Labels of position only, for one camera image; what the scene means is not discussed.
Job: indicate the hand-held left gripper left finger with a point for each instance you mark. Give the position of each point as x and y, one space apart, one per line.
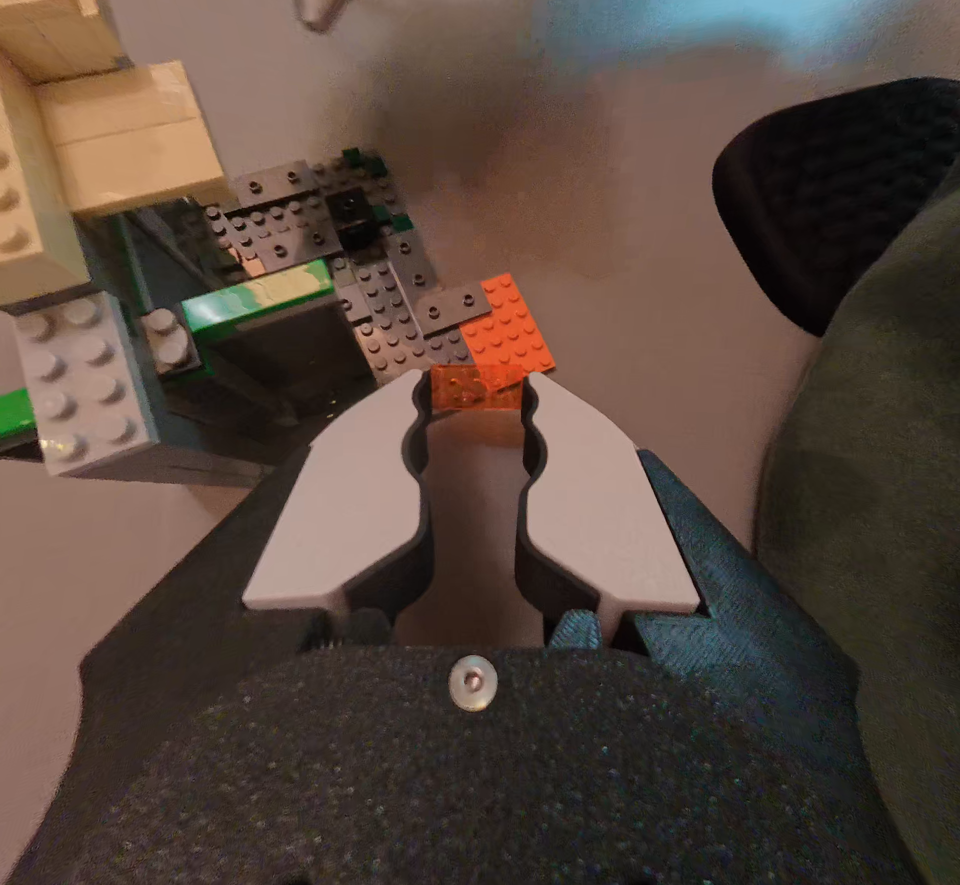
337 510

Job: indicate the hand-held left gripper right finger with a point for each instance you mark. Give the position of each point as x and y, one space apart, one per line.
600 517

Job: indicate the translucent orange toy brick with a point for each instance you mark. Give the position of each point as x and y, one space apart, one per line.
476 388

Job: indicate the toy brick building model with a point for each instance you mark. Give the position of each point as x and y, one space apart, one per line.
135 142

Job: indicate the person's dark green clothing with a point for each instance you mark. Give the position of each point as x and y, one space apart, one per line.
877 525

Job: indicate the black mesh office chair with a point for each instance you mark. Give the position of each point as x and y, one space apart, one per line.
825 210

